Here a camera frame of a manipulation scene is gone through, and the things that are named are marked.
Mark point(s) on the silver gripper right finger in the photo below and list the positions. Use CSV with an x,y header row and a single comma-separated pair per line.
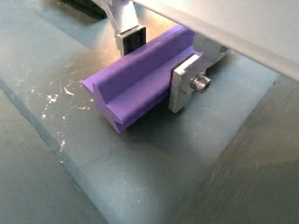
x,y
188,74

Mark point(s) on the purple star-shaped bar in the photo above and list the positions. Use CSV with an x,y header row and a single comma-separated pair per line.
x,y
135,83

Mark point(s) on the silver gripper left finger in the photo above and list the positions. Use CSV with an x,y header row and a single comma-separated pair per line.
x,y
129,32

